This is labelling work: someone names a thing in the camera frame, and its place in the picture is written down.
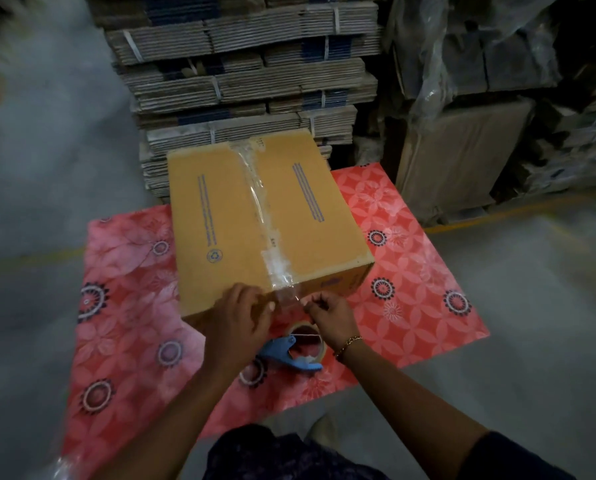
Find red floral mat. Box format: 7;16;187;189
60;162;491;480

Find person's right hand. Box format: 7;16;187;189
303;292;363;356

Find large brown carton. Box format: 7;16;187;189
394;97;537;226

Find brown taped cardboard box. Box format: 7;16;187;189
166;129;376;331

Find person's left forearm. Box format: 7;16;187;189
90;362;259;480

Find stack of flattened cardboard cartons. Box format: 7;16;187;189
84;0;385;201

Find pile of printed cartons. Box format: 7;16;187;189
520;65;596;198

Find gold bracelet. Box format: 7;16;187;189
333;335;363;363

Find clear packing tape strip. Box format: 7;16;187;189
234;137;305;310

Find dark patterned garment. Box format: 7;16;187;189
202;424;579;480

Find plastic wrapped cartons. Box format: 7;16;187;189
384;0;596;103

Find person's right forearm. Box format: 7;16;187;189
335;340;490;480

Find blue tape dispenser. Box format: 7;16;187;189
257;335;325;373

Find person's left hand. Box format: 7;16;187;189
203;283;278;378

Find brown packing tape roll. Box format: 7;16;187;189
285;320;329;368

